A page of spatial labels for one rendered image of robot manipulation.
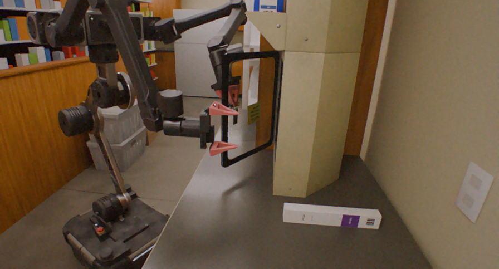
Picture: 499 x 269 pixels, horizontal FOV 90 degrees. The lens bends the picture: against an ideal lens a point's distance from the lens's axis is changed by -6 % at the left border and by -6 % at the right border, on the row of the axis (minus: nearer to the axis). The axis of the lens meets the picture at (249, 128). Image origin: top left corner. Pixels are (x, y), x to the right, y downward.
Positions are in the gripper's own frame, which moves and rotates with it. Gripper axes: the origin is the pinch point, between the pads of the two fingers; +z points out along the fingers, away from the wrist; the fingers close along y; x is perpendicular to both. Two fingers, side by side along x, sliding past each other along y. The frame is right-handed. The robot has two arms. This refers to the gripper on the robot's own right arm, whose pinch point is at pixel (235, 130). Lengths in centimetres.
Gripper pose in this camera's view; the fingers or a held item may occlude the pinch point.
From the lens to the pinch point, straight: 74.2
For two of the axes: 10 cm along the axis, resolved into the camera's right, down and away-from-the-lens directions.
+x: 0.9, -3.5, 9.3
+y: 0.4, -9.3, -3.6
